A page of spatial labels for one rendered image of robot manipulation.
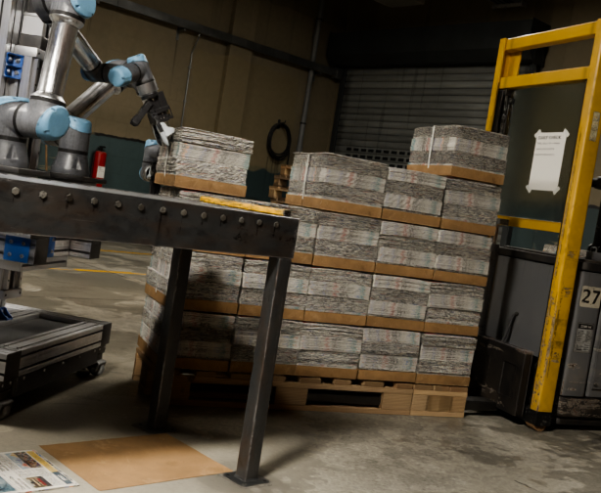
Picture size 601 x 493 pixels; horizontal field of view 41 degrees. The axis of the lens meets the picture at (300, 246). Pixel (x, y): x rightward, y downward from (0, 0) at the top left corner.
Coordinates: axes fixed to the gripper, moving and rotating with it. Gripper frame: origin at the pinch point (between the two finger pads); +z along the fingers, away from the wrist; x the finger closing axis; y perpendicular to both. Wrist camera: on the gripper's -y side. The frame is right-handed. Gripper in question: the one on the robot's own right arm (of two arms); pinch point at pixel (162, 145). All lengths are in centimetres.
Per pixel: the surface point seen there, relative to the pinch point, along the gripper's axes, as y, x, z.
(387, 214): 76, -18, 58
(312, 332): 27, -18, 91
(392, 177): 83, -18, 44
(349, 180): 64, -18, 38
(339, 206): 56, -19, 47
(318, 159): 58, -9, 27
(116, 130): 111, 715, 16
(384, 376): 52, -19, 124
